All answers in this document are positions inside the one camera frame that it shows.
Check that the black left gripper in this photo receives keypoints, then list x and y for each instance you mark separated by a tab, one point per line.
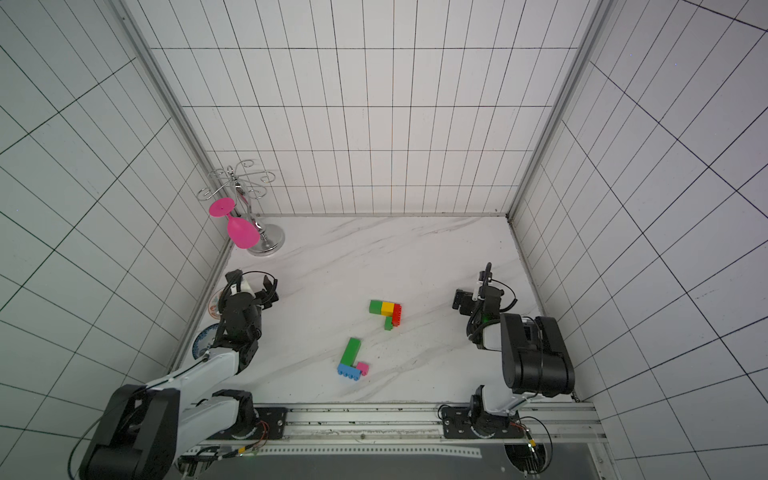
262	295

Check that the red lego brick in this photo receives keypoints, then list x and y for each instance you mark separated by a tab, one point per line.
397	315

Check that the blue lego brick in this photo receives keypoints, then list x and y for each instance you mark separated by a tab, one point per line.
349	372

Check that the magenta lego brick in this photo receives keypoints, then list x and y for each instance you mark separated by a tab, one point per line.
362	368

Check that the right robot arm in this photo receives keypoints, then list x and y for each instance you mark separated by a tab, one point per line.
534	359

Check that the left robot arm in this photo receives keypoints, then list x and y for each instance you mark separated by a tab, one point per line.
145	429

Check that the metal glass rack stand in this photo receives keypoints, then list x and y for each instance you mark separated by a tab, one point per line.
247	185

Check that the pink plastic wine glass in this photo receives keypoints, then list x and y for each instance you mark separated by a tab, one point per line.
243	234

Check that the blue patterned ceramic plate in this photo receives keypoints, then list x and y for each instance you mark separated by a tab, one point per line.
204	341

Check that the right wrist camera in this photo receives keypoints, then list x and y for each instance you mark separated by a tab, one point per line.
485	277

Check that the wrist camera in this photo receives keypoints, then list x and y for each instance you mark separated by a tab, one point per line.
485	277
239	283

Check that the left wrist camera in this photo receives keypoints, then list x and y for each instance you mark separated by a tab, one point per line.
239	283

